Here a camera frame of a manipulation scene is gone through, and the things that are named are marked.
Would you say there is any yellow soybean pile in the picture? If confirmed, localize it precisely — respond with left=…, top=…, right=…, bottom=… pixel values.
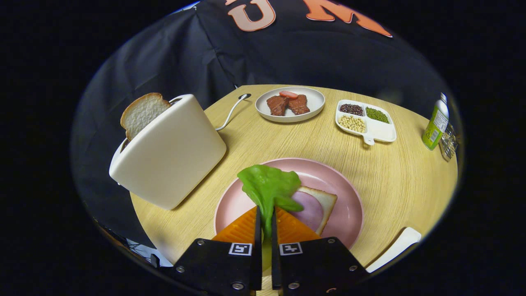
left=338, top=115, right=366, bottom=134

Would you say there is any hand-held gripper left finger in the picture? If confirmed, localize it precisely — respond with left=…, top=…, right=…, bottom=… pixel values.
left=172, top=206, right=263, bottom=296

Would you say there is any green mung bean pile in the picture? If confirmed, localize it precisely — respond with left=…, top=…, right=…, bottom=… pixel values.
left=365, top=107, right=390, bottom=124

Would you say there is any green lettuce leaf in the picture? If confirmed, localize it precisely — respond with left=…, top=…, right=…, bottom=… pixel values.
left=237, top=165, right=304, bottom=270

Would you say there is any white toaster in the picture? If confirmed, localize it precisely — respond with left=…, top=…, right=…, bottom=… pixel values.
left=109, top=94, right=227, bottom=210

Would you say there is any white bread slice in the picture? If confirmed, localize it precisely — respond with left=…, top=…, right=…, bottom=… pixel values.
left=273, top=186, right=338, bottom=236

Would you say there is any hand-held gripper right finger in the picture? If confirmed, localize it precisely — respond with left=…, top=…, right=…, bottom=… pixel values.
left=271, top=207, right=370, bottom=296

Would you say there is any wire utensil holder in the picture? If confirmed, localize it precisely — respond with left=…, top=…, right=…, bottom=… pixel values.
left=439, top=122, right=458, bottom=162

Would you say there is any black backdrop cloth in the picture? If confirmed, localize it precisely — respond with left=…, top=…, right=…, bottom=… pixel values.
left=70, top=0, right=452, bottom=247

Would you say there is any pink ham slice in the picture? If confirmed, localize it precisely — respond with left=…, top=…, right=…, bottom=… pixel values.
left=284, top=191, right=325, bottom=231

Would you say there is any white divided dish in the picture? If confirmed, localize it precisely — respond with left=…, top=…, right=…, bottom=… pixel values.
left=335, top=99, right=397, bottom=146

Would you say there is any round white meat plate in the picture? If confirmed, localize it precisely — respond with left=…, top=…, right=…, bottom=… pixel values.
left=255, top=86, right=325, bottom=123

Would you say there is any white toaster cable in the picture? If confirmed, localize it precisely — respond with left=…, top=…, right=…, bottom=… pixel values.
left=215, top=95, right=247, bottom=132

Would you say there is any brown meat piece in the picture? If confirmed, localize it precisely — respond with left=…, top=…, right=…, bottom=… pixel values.
left=288, top=95, right=311, bottom=115
left=266, top=95, right=288, bottom=116

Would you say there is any silver bottle green label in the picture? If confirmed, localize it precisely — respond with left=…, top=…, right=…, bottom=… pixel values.
left=422, top=93, right=450, bottom=151

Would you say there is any toasted bread slice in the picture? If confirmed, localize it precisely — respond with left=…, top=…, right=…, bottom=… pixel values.
left=120, top=92, right=172, bottom=141

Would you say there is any small white plate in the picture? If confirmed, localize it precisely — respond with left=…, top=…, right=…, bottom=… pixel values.
left=366, top=227, right=422, bottom=273

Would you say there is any pink plate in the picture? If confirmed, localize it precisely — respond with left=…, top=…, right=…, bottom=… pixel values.
left=214, top=158, right=364, bottom=250

